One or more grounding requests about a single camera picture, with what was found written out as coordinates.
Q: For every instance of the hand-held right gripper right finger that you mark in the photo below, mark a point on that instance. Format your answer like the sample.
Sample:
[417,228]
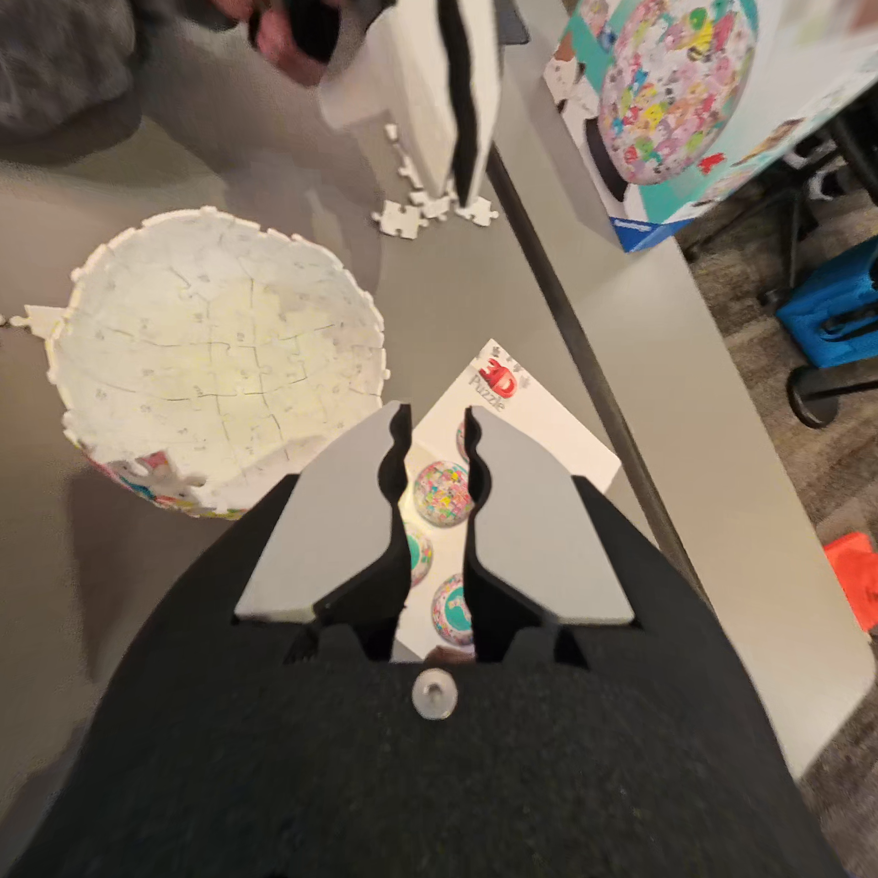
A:
[549,549]

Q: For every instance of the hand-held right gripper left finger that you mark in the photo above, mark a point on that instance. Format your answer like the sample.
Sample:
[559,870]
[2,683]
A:
[322,542]

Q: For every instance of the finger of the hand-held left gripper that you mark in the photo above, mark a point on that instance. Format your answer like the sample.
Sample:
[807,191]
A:
[488,62]
[425,103]

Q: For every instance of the colourful puzzle ball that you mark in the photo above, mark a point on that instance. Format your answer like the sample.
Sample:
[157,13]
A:
[206,357]

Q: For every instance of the white puzzle piece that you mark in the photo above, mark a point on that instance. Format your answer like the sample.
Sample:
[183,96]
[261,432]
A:
[396,219]
[478,209]
[433,204]
[41,319]

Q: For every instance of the person's left forearm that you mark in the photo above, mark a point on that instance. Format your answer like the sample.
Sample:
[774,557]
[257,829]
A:
[55,55]

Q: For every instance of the strip of joined puzzle pieces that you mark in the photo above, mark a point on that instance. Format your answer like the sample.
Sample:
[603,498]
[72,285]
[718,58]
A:
[405,158]

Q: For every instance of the puzzle instruction sheet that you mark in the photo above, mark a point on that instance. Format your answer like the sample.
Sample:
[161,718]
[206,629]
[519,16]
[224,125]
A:
[549,439]

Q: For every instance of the colourful puzzle box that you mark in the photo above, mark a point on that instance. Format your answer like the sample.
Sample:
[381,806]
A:
[686,103]

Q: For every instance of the person's left hand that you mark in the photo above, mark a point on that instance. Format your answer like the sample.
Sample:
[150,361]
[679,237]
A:
[281,65]

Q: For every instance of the orange traffic cone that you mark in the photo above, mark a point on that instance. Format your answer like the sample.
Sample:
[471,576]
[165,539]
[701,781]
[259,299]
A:
[854,576]

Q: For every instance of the black office chair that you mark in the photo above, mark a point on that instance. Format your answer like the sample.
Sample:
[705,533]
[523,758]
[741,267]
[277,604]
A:
[809,206]

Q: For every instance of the blue tote bag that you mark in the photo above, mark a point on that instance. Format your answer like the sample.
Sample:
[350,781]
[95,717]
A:
[830,308]

